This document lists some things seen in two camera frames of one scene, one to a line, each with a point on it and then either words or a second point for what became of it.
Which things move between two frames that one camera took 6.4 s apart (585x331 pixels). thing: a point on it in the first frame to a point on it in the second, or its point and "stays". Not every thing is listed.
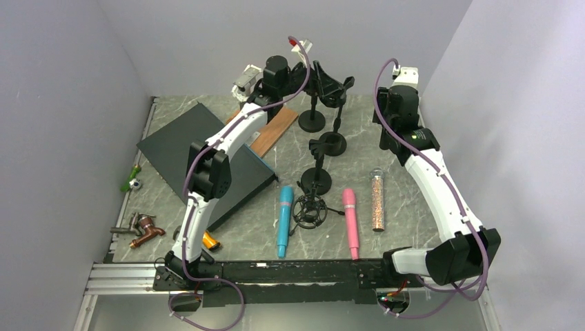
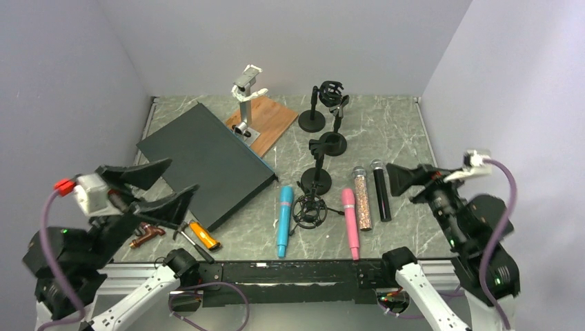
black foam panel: x=165 y=149 stays
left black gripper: x=319 y=83 to x=172 y=208
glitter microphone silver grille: x=377 y=174 to x=359 y=174
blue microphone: x=285 y=205 stays
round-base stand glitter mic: x=317 y=181 stays
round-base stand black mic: x=335 y=141 stays
